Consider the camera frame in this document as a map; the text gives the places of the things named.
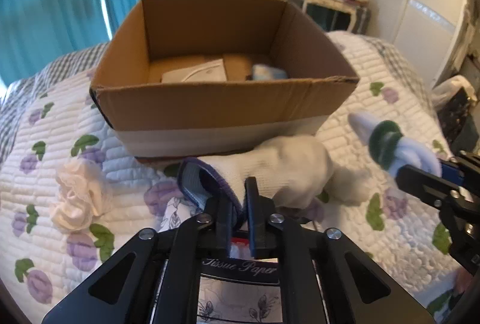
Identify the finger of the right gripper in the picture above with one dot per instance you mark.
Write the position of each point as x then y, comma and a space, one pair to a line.
423, 185
462, 170

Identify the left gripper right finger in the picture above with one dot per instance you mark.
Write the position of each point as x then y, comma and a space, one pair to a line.
262, 242

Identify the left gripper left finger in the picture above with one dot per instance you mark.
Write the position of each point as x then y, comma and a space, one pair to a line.
217, 237

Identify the white towel with green scrunchies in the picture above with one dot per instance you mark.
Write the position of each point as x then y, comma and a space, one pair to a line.
389, 148

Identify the floral tissue paper pack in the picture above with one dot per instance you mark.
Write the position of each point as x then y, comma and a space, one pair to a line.
198, 289

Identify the white knit glove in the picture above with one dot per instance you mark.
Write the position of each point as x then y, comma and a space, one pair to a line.
290, 170

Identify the cream lace fabric bundle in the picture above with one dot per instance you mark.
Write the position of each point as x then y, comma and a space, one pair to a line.
83, 195

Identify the light blue soft item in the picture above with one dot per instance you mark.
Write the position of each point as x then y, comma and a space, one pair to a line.
262, 72

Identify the white paper in box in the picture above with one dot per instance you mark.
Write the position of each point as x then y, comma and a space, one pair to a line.
208, 72

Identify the brown cardboard box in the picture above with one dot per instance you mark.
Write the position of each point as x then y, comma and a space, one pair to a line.
177, 120

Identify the white dressing table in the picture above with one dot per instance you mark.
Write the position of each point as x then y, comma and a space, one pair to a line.
357, 10

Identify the grey checked bed sheet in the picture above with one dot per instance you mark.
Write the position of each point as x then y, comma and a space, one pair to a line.
22, 93

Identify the teal curtain left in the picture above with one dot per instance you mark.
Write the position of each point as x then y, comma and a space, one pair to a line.
35, 32

